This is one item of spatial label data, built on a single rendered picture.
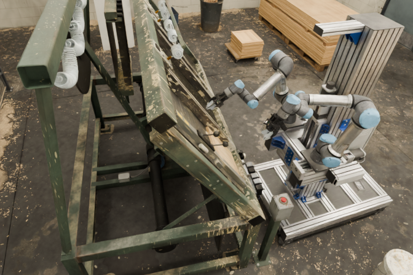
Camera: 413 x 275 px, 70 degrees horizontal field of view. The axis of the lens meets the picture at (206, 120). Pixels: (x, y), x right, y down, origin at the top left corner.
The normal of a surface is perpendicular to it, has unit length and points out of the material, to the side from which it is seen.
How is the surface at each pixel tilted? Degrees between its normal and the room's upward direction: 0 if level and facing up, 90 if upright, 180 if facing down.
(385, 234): 0
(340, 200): 0
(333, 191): 0
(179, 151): 90
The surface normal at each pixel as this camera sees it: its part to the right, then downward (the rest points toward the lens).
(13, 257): 0.05, -0.75
